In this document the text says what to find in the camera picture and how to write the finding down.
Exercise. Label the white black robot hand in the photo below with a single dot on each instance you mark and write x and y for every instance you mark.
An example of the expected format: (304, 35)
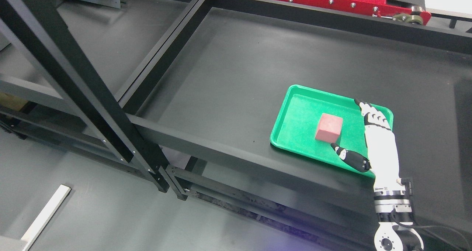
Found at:
(382, 154)

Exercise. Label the pink foam block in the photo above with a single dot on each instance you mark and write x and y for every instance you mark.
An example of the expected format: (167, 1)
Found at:
(329, 128)

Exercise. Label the white black robot forearm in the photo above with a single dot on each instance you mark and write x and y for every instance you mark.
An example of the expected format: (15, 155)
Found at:
(396, 227)

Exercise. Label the green plastic tray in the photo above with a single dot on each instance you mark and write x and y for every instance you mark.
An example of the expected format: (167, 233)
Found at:
(296, 124)

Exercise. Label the black metal shelf right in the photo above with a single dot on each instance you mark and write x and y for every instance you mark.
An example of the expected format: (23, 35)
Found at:
(243, 83)

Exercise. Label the black metal shelf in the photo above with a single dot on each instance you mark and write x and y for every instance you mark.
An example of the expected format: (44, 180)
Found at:
(243, 83)
(96, 56)

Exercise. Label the black metal shelf left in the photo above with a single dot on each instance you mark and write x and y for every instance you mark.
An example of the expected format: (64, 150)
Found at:
(96, 56)

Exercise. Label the white standing desk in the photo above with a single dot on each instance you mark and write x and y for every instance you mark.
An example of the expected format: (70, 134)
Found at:
(38, 225)

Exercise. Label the red conveyor frame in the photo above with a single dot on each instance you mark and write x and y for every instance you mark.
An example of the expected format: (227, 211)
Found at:
(389, 9)

